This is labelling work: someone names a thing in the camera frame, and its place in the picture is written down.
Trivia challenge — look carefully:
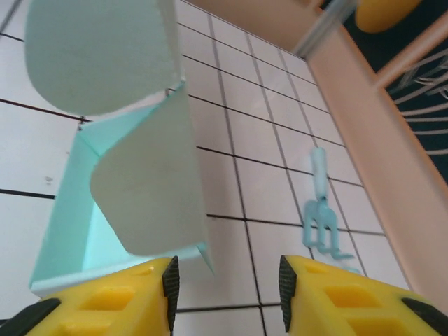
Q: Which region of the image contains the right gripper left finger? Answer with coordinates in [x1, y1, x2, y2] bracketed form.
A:
[0, 255, 180, 336]

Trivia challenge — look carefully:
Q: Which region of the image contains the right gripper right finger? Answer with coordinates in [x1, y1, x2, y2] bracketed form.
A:
[279, 254, 448, 336]

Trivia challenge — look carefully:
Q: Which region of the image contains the light blue paper box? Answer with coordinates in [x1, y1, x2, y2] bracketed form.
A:
[23, 0, 216, 297]

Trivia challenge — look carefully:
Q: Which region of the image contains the light blue toy rake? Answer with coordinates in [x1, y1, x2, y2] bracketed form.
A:
[300, 147, 361, 276]

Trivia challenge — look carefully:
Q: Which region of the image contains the aluminium corner post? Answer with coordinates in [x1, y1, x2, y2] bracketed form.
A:
[293, 0, 358, 57]

